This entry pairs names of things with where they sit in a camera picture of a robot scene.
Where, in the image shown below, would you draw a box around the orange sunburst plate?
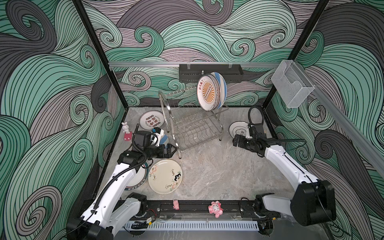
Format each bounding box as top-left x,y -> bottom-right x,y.
197,75 -> 217,112
208,74 -> 221,110

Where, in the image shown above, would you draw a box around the white plate red characters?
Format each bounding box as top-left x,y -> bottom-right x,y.
139,110 -> 165,130

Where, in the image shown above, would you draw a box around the white slotted cable duct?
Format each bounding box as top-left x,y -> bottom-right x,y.
141,221 -> 259,232

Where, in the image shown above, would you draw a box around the black wall shelf basket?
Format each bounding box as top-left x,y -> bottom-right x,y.
179,64 -> 244,84

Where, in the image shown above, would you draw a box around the blue striped plate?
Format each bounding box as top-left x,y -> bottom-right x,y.
212,72 -> 227,109
159,135 -> 169,145

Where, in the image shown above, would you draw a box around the small pink figurine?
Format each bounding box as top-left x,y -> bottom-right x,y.
173,200 -> 180,211

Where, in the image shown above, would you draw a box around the cream plate floral drawing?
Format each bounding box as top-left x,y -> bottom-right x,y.
148,159 -> 184,195

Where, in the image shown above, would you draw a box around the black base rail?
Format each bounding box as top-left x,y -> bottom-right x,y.
129,199 -> 266,220

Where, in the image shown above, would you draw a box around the white plate dark cloud motif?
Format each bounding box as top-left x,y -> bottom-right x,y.
229,121 -> 252,139

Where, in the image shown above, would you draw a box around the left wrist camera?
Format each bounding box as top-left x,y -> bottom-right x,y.
133,127 -> 165,148

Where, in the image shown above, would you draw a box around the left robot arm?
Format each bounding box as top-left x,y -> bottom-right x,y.
65,144 -> 178,240

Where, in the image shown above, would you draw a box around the aluminium wall rail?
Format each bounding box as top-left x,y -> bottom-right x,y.
299,65 -> 384,176
108,61 -> 280,68

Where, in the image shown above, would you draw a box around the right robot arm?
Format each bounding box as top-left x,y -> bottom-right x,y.
233,135 -> 337,226

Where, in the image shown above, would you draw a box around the clear acrylic wall holder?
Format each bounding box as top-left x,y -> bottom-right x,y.
271,60 -> 315,109

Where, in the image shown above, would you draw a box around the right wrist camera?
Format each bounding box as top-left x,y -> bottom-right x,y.
249,124 -> 267,139

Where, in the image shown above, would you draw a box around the white plate green red rim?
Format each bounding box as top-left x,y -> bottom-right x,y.
125,163 -> 149,191

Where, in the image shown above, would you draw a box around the aluminium wall rail right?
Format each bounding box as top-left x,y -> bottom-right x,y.
299,65 -> 384,176

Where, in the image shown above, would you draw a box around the pink pig toy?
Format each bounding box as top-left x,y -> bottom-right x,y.
208,201 -> 224,218

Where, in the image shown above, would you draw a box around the aluminium wall rail back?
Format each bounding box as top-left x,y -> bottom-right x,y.
108,61 -> 280,68

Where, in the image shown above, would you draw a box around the white rabbit figurine pink base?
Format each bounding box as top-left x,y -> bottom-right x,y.
122,122 -> 133,141

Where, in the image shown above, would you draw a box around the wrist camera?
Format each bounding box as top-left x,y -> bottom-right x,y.
249,124 -> 267,139
133,127 -> 165,148

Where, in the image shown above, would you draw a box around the steel wire dish rack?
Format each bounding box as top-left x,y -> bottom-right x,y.
159,86 -> 229,159

